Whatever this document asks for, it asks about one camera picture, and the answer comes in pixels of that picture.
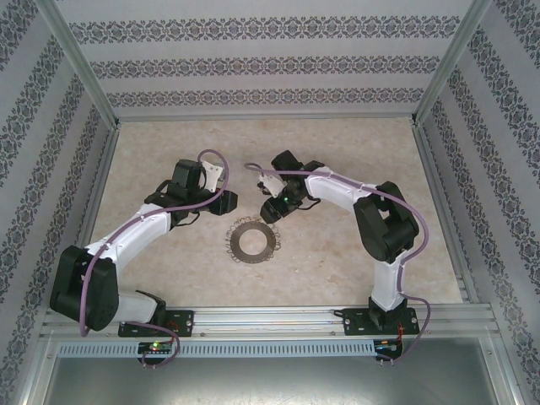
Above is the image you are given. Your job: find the circuit board with green light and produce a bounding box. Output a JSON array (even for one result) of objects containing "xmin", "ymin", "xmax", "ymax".
[{"xmin": 138, "ymin": 342, "xmax": 175, "ymax": 354}]

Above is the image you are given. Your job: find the grey sheet metal panel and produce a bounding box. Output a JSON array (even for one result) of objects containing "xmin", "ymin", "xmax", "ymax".
[{"xmin": 40, "ymin": 332, "xmax": 522, "ymax": 405}]

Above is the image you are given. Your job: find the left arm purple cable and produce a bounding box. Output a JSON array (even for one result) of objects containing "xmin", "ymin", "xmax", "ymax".
[{"xmin": 78, "ymin": 148, "xmax": 231, "ymax": 369}]

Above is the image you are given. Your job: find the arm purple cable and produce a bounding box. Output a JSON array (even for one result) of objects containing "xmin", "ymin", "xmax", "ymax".
[
  {"xmin": 78, "ymin": 148, "xmax": 231, "ymax": 369},
  {"xmin": 243, "ymin": 161, "xmax": 434, "ymax": 366}
]

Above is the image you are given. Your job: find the aluminium side frame rail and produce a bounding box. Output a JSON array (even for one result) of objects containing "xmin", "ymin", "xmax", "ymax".
[
  {"xmin": 62, "ymin": 121, "xmax": 122, "ymax": 311},
  {"xmin": 411, "ymin": 121, "xmax": 480, "ymax": 305}
]

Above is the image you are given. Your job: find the aluminium mounting rail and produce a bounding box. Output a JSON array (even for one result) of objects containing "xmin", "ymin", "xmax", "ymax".
[{"xmin": 41, "ymin": 305, "xmax": 494, "ymax": 339}]

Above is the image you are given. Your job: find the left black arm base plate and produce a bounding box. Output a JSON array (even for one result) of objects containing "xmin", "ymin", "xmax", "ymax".
[{"xmin": 117, "ymin": 309, "xmax": 196, "ymax": 339}]

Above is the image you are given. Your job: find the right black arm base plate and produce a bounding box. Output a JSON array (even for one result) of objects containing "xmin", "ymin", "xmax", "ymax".
[{"xmin": 334, "ymin": 307, "xmax": 419, "ymax": 338}]

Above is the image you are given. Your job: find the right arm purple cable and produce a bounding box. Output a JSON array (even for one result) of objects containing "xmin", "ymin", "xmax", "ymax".
[{"xmin": 243, "ymin": 161, "xmax": 434, "ymax": 366}]

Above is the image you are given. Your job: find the slotted grey cable duct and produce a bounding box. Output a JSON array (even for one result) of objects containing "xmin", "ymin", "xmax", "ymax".
[{"xmin": 57, "ymin": 339, "xmax": 377, "ymax": 359}]

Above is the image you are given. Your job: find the aluminium frame post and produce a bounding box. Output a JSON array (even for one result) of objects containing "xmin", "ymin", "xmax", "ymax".
[
  {"xmin": 35, "ymin": 0, "xmax": 122, "ymax": 127},
  {"xmin": 409, "ymin": 0, "xmax": 494, "ymax": 127}
]

